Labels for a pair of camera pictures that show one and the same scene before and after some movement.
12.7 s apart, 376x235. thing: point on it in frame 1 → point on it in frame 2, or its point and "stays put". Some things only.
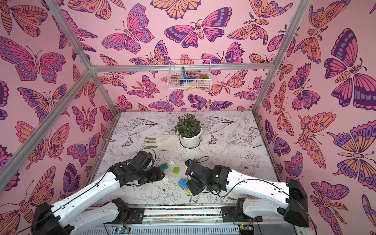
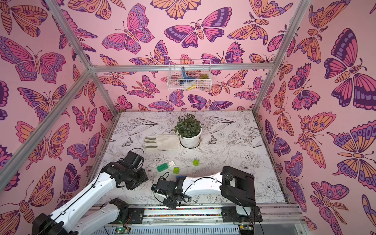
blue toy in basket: (184, 76) stays put
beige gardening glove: (163, 142) stays put
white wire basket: (189, 75) stays put
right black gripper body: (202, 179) → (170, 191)
